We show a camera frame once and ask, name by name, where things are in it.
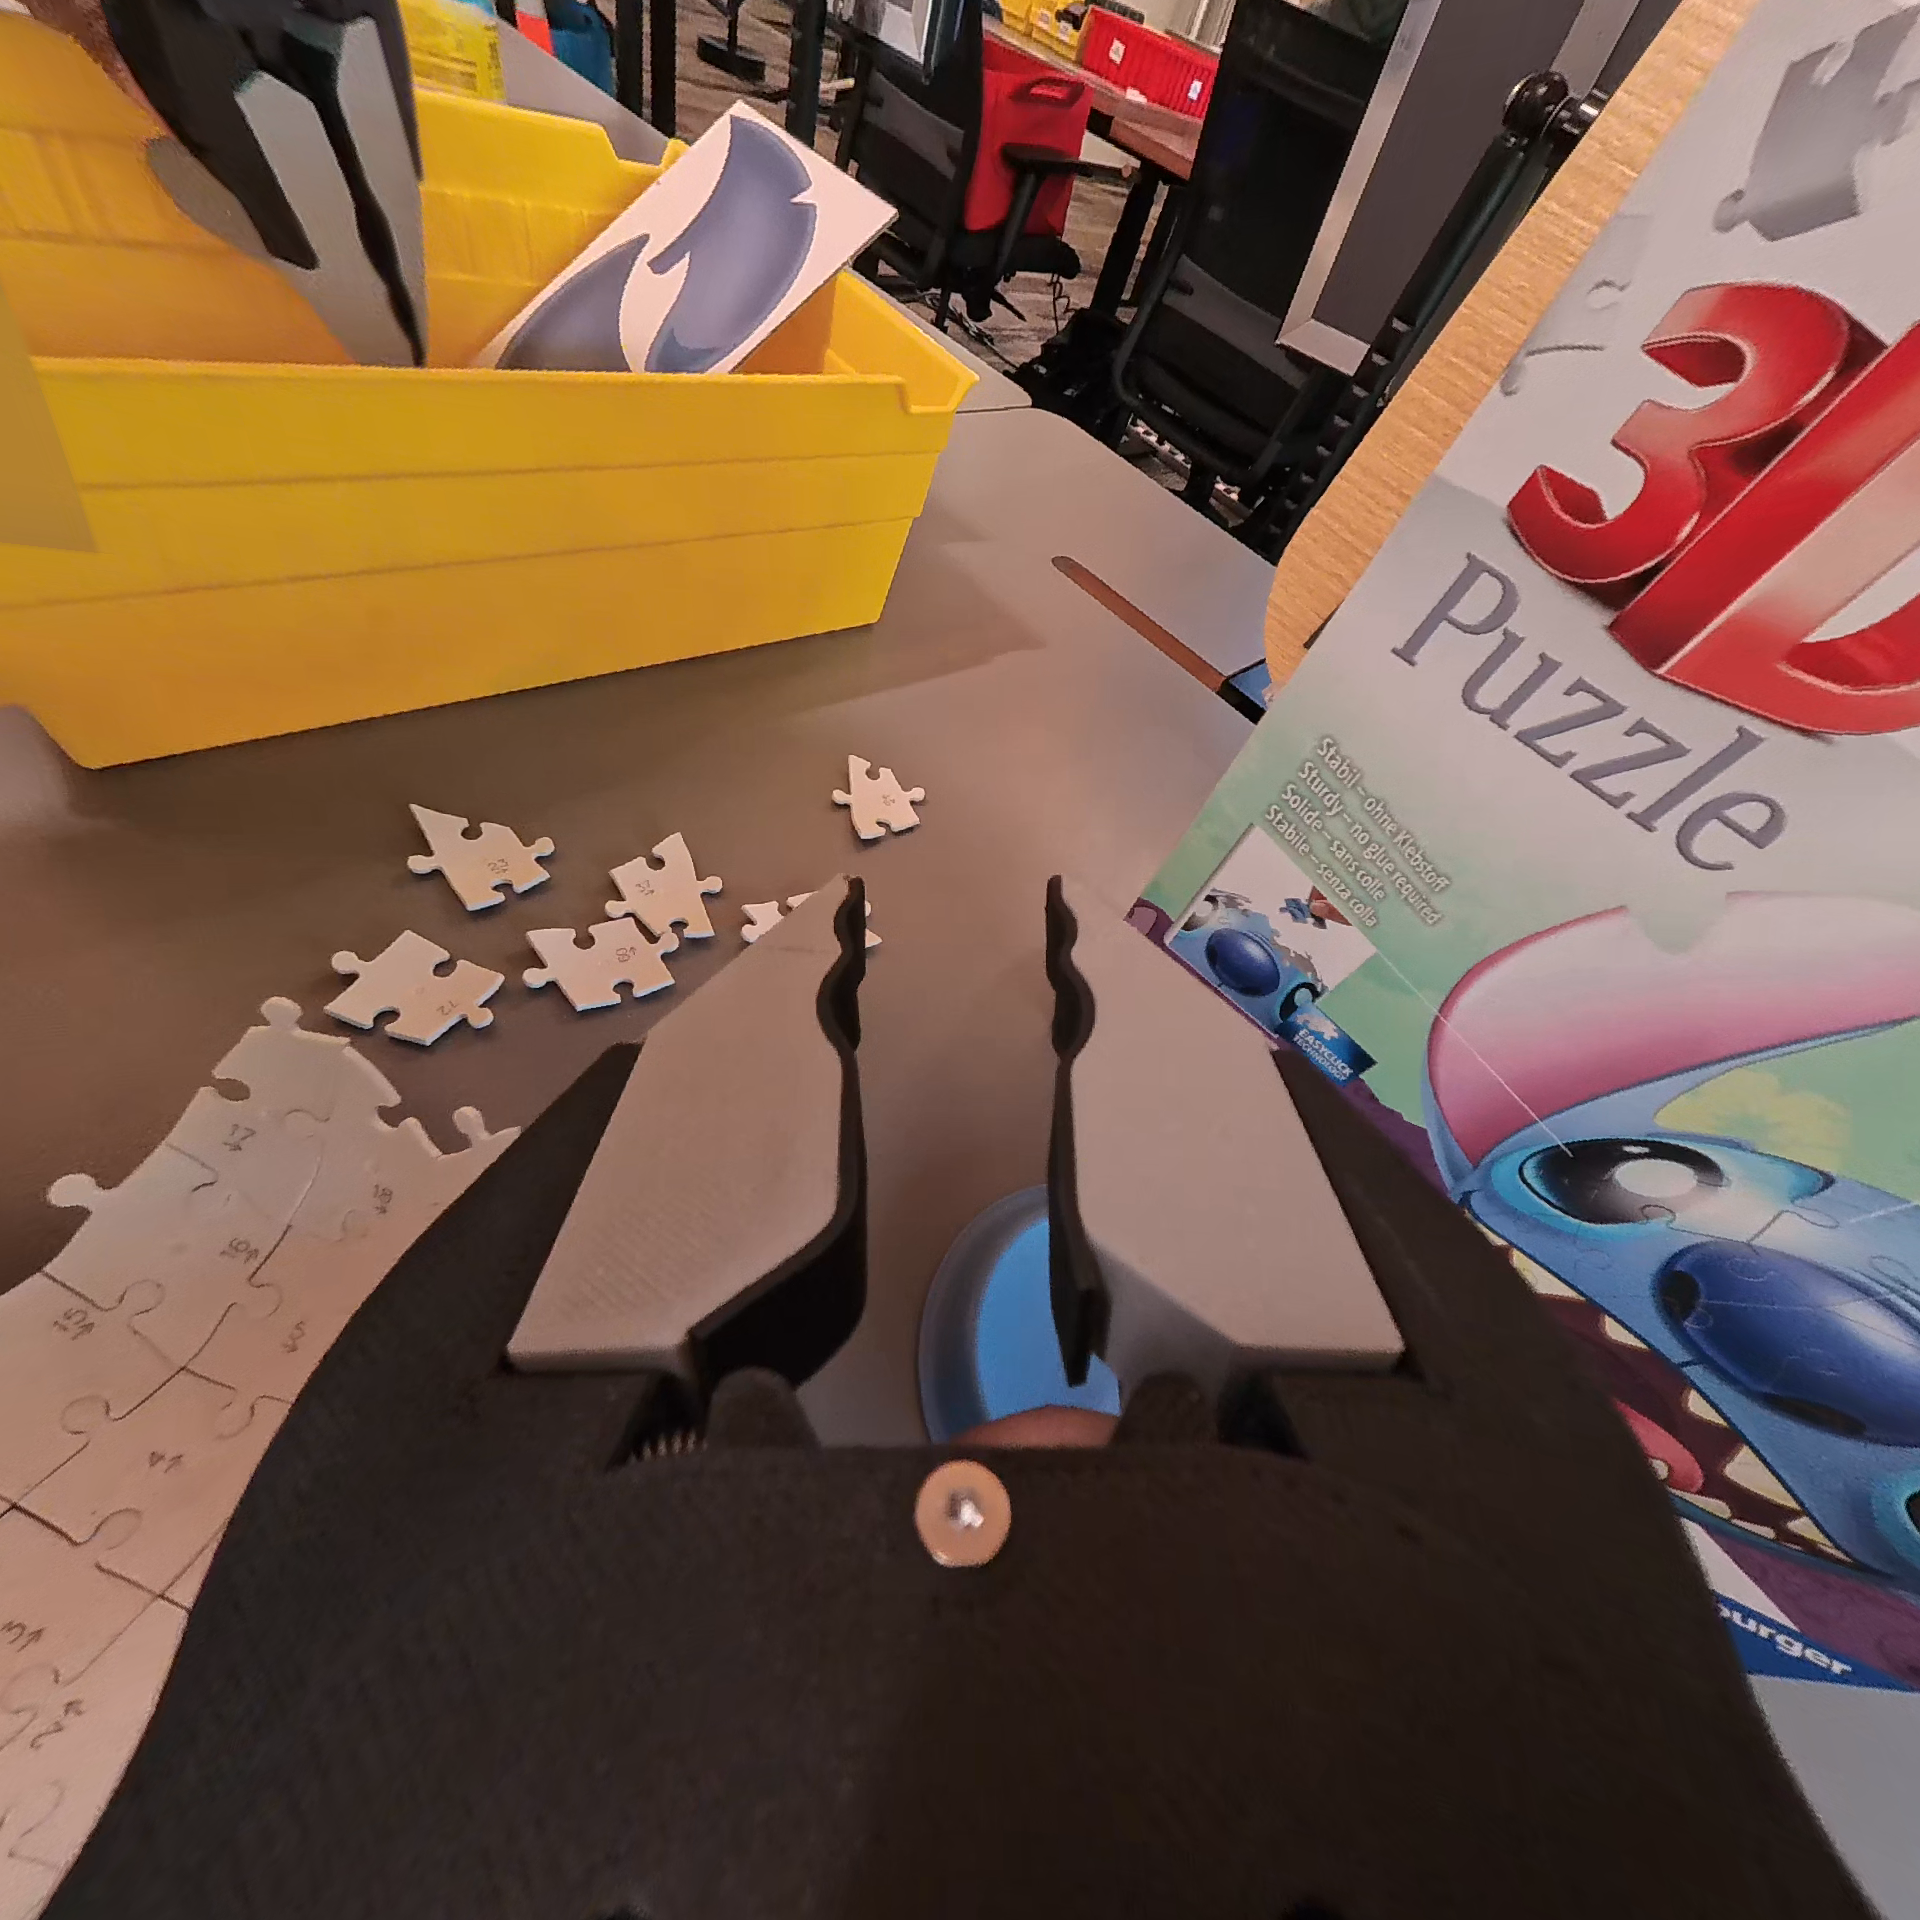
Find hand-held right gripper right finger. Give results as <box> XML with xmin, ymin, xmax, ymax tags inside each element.
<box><xmin>1045</xmin><ymin>878</ymin><xmax>1410</xmax><ymax>1387</ymax></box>

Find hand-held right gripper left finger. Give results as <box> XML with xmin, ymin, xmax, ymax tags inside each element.
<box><xmin>506</xmin><ymin>878</ymin><xmax>871</xmax><ymax>1373</ymax></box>

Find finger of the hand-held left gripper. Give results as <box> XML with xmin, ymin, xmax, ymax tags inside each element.
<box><xmin>345</xmin><ymin>0</ymin><xmax>432</xmax><ymax>366</ymax></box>
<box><xmin>146</xmin><ymin>29</ymin><xmax>424</xmax><ymax>371</ymax></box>

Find white puzzle pieces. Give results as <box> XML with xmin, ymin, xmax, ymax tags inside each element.
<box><xmin>324</xmin><ymin>752</ymin><xmax>926</xmax><ymax>1049</ymax></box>

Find yellow plastic bin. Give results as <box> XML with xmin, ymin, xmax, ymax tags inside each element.
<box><xmin>0</xmin><ymin>15</ymin><xmax>978</xmax><ymax>771</ymax></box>

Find blue plastic puzzle stand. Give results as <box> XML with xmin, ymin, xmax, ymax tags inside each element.
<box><xmin>918</xmin><ymin>1184</ymin><xmax>1124</xmax><ymax>1445</ymax></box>

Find printed puzzle box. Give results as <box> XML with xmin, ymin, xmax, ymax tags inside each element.
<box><xmin>1133</xmin><ymin>0</ymin><xmax>1920</xmax><ymax>1698</ymax></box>

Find assembled white puzzle section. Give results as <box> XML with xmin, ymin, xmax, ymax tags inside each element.
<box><xmin>0</xmin><ymin>997</ymin><xmax>518</xmax><ymax>1907</ymax></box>

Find yellow wipes canister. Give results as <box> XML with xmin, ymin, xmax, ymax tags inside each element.
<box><xmin>400</xmin><ymin>0</ymin><xmax>501</xmax><ymax>93</ymax></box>

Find white card with blue shapes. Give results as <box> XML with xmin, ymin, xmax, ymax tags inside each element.
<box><xmin>467</xmin><ymin>101</ymin><xmax>896</xmax><ymax>377</ymax></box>

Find black office chair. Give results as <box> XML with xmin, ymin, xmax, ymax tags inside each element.
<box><xmin>840</xmin><ymin>22</ymin><xmax>1126</xmax><ymax>339</ymax></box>

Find red storage bins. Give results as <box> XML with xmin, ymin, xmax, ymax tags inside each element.
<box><xmin>1079</xmin><ymin>0</ymin><xmax>1224</xmax><ymax>113</ymax></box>

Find black mesh chair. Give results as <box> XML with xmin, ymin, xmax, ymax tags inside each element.
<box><xmin>1036</xmin><ymin>225</ymin><xmax>1425</xmax><ymax>566</ymax></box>

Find black computer monitor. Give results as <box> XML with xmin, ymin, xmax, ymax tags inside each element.
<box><xmin>1199</xmin><ymin>0</ymin><xmax>1382</xmax><ymax>286</ymax></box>

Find silver framed monitor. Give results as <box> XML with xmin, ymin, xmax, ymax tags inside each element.
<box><xmin>1277</xmin><ymin>0</ymin><xmax>1680</xmax><ymax>364</ymax></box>

